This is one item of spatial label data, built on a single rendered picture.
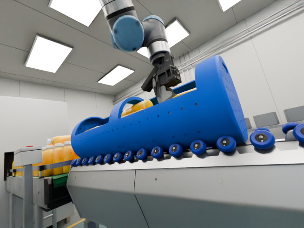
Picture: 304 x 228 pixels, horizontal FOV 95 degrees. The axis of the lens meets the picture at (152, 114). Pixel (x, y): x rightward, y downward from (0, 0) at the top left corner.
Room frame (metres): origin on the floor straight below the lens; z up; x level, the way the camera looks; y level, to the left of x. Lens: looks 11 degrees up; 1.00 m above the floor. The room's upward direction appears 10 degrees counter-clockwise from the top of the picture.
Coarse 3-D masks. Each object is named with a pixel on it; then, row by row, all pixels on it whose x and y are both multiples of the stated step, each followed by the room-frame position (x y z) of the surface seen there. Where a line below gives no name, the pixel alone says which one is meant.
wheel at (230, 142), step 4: (224, 136) 0.38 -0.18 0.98; (228, 136) 0.37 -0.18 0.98; (220, 140) 0.38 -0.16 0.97; (224, 140) 0.37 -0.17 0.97; (228, 140) 0.36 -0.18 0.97; (232, 140) 0.36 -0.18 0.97; (216, 144) 0.38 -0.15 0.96; (220, 144) 0.37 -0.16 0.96; (224, 144) 0.37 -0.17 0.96; (228, 144) 0.36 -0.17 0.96; (232, 144) 0.35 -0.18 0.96; (220, 148) 0.37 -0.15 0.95; (224, 148) 0.36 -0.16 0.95; (228, 148) 0.35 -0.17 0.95; (232, 148) 0.35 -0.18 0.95
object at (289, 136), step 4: (288, 132) 0.44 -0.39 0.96; (292, 132) 0.43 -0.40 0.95; (288, 136) 0.45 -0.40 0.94; (292, 136) 0.44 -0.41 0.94; (276, 140) 0.47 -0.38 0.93; (280, 140) 0.47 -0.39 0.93; (284, 140) 0.46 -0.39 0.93; (288, 140) 0.46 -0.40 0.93; (292, 140) 0.45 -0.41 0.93; (236, 144) 0.54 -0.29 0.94; (240, 144) 0.53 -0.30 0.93; (244, 144) 0.53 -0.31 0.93; (248, 144) 0.52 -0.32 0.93; (208, 148) 0.60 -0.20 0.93; (212, 148) 0.60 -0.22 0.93; (216, 148) 0.59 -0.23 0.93; (164, 152) 0.74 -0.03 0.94; (168, 152) 0.72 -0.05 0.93; (136, 156) 0.86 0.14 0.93
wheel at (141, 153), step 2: (142, 148) 0.55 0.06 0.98; (140, 150) 0.56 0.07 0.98; (142, 150) 0.55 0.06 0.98; (144, 150) 0.54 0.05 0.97; (146, 150) 0.55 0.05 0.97; (138, 152) 0.56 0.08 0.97; (140, 152) 0.55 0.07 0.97; (142, 152) 0.54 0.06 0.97; (144, 152) 0.54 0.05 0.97; (146, 152) 0.54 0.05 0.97; (138, 154) 0.55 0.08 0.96; (140, 154) 0.55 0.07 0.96; (142, 154) 0.54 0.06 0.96; (144, 154) 0.53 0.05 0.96; (146, 154) 0.54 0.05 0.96; (138, 156) 0.54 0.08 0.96; (140, 156) 0.54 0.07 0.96; (142, 156) 0.53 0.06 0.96; (144, 156) 0.54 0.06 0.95; (138, 158) 0.54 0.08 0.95; (140, 158) 0.54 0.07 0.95; (142, 158) 0.54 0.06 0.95; (144, 158) 0.54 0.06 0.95
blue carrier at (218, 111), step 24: (216, 72) 0.33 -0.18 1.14; (192, 96) 0.36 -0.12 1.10; (216, 96) 0.33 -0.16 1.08; (96, 120) 0.98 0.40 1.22; (120, 120) 0.55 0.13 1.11; (144, 120) 0.48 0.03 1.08; (168, 120) 0.42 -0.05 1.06; (192, 120) 0.38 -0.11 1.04; (216, 120) 0.36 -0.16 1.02; (240, 120) 0.40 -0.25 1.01; (72, 144) 0.83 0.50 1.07; (96, 144) 0.69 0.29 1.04; (120, 144) 0.60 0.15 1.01; (144, 144) 0.54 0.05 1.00; (168, 144) 0.49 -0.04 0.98
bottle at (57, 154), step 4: (56, 148) 0.98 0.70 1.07; (60, 148) 0.99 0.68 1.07; (52, 152) 0.98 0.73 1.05; (56, 152) 0.97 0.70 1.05; (60, 152) 0.98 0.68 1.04; (52, 156) 0.98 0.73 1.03; (56, 156) 0.97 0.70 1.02; (60, 156) 0.98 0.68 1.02; (52, 160) 0.98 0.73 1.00; (56, 160) 0.97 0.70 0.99; (60, 160) 0.98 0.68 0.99; (56, 168) 0.97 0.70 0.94; (60, 168) 0.98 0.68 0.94; (56, 172) 0.97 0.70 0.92; (60, 172) 0.98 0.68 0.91
